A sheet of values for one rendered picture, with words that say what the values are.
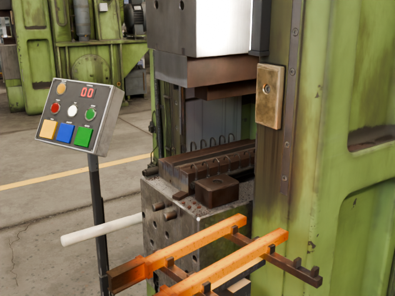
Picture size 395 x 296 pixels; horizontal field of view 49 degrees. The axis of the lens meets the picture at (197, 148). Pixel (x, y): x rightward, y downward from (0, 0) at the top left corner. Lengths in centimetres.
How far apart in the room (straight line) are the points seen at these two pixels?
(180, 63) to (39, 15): 494
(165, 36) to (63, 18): 474
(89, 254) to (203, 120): 146
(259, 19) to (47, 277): 202
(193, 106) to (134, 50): 504
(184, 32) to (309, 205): 60
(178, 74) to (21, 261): 190
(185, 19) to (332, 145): 54
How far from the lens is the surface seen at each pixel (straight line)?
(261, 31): 119
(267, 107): 121
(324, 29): 109
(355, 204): 144
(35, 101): 624
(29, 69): 616
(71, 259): 284
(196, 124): 167
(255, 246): 104
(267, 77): 119
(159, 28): 141
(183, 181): 142
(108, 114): 173
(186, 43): 128
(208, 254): 137
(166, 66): 139
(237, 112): 179
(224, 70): 137
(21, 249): 304
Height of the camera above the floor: 153
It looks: 20 degrees down
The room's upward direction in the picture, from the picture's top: straight up
